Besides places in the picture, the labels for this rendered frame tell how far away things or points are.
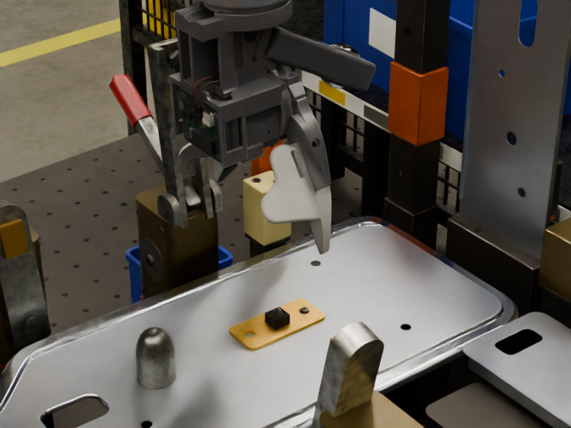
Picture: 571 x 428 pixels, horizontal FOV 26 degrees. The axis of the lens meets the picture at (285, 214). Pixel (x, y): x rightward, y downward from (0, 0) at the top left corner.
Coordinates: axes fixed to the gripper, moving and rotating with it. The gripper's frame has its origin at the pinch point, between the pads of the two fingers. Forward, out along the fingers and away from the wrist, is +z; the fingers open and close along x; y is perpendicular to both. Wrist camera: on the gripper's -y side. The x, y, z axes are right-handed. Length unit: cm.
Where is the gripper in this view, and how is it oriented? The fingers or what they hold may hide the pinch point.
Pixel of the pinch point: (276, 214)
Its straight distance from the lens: 104.2
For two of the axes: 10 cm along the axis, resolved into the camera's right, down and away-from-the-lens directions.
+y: -8.0, 3.3, -4.9
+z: 0.3, 8.5, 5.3
